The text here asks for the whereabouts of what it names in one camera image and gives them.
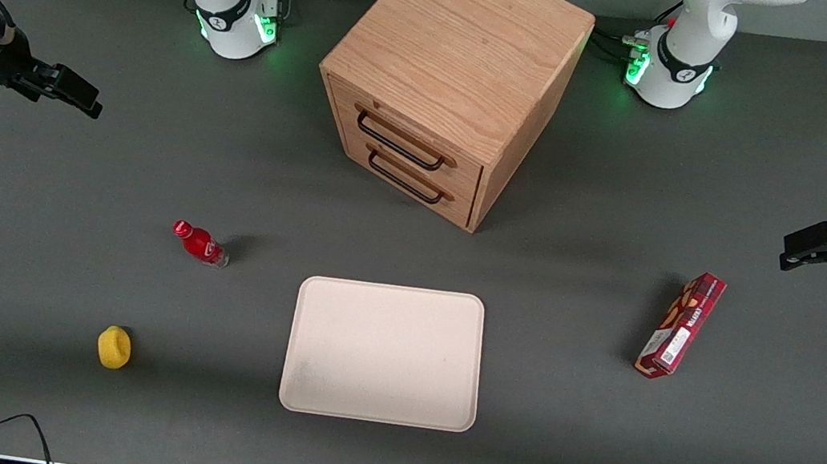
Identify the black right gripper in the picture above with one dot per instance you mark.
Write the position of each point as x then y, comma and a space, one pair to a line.
7, 63

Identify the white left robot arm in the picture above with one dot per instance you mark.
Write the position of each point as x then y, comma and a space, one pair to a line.
692, 36

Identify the wooden drawer front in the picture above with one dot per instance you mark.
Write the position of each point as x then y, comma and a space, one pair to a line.
343, 102
464, 208

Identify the wooden two-drawer cabinet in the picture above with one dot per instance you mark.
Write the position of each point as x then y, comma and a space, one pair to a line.
457, 36

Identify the red cookie box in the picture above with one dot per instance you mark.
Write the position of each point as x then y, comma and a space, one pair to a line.
679, 326

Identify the small red bottle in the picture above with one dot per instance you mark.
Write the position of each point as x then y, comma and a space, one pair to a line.
200, 243

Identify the yellow lemon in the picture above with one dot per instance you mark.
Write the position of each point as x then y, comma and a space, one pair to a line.
114, 348

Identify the white rectangular tray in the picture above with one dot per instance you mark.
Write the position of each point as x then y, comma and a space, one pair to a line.
384, 353

